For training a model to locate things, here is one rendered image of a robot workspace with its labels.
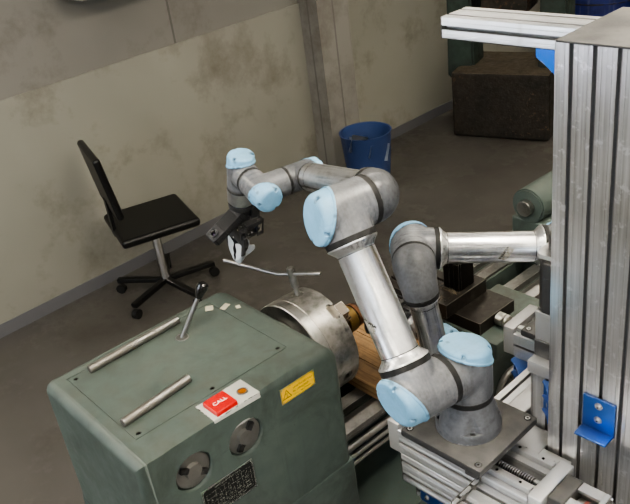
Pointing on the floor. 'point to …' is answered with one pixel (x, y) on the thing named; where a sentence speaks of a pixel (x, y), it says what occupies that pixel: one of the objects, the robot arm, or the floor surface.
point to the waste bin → (367, 145)
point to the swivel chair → (146, 231)
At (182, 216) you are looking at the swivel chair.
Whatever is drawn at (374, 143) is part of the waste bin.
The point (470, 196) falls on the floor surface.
